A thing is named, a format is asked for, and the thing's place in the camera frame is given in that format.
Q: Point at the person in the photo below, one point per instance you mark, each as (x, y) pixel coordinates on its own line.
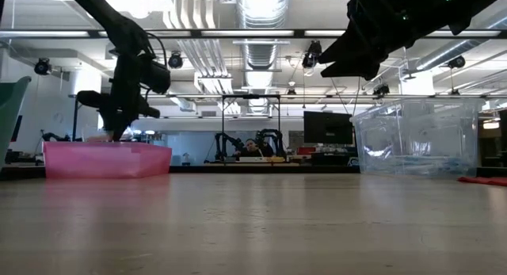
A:
(252, 147)

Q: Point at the red box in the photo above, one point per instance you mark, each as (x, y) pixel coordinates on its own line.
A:
(307, 150)

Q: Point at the black cabinet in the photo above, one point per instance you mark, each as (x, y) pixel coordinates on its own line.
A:
(332, 158)

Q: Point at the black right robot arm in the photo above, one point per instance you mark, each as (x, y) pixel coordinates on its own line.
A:
(435, 9)

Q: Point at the pink plastic bin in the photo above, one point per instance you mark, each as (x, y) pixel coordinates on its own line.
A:
(107, 160)

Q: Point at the black computer monitor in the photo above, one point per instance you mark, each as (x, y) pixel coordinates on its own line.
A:
(17, 128)
(328, 128)

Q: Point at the red flat plastic lid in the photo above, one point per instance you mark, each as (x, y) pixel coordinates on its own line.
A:
(483, 181)

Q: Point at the black metal rig frame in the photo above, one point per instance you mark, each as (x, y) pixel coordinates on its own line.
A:
(223, 120)
(75, 124)

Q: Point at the dark blue rounded object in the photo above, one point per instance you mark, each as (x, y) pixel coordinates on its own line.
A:
(352, 162)

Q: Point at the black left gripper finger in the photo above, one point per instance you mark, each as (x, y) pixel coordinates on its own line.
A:
(127, 126)
(114, 129)

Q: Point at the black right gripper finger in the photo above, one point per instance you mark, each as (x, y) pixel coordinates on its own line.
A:
(348, 49)
(352, 71)

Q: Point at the clear deep plastic bin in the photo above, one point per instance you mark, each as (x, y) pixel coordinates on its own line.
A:
(420, 140)

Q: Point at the black ceiling spotlight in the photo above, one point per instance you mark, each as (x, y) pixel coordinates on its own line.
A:
(381, 90)
(175, 61)
(312, 55)
(42, 66)
(456, 62)

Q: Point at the black background robot arm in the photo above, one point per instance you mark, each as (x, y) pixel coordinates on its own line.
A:
(226, 144)
(273, 138)
(55, 137)

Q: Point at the green plastic bin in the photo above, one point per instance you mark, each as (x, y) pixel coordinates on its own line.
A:
(10, 116)

